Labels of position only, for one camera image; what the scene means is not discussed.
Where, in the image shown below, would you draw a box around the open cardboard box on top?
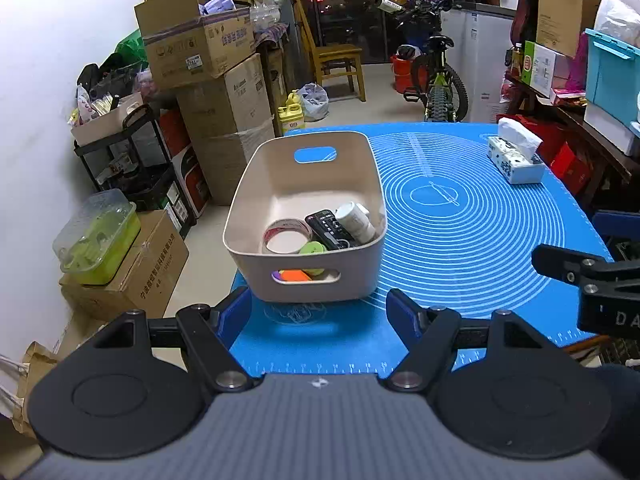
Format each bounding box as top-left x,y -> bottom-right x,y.
134,0 -> 255,90

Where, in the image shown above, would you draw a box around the blue silicone table mat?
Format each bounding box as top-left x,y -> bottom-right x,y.
232,122 -> 608,376

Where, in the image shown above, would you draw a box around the orange small object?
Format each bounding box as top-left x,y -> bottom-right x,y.
279,269 -> 311,283

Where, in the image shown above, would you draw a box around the red plastic bucket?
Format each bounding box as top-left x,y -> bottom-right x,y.
390,55 -> 413,94

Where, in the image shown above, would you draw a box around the large stacked cardboard boxes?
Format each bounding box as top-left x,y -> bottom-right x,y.
174,52 -> 274,206

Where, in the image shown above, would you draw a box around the green round tin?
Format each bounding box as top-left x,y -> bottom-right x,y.
298,240 -> 328,278

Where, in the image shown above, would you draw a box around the brown paper bag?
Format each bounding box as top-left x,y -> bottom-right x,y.
1,341 -> 58,439

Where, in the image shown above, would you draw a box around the green black bicycle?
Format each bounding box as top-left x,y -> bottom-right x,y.
374,0 -> 469,122

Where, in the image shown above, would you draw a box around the clear tape roll red print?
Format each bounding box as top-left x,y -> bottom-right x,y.
262,218 -> 312,255

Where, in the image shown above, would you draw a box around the teal plastic storage crate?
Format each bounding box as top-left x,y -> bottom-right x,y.
585,28 -> 640,126

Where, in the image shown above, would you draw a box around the yellow detergent jug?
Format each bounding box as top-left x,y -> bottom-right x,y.
278,91 -> 305,133

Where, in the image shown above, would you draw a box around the white plastic bag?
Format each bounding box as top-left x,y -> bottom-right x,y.
297,82 -> 330,122

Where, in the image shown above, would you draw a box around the brown cardboard box on floor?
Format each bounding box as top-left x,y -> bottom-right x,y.
60,210 -> 189,322

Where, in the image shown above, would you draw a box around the red white appliance box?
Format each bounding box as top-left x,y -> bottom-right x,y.
160,110 -> 210,218

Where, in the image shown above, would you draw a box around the white pill bottle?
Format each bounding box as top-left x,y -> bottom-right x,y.
334,202 -> 375,244

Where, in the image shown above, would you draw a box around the tissue box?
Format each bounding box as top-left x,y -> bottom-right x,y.
488,117 -> 546,186

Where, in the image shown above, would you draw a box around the beige plastic storage bin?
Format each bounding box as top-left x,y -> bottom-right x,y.
222,131 -> 387,302

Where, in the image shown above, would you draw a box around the black metal shelf rack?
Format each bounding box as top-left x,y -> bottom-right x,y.
74,104 -> 196,236

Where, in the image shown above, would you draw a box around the black tv remote control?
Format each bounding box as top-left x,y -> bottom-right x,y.
305,209 -> 356,250

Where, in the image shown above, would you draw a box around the green clear-lid plastic container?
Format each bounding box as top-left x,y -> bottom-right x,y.
52,188 -> 141,286

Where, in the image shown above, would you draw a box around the wooden chair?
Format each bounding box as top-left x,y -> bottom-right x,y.
291,0 -> 367,102

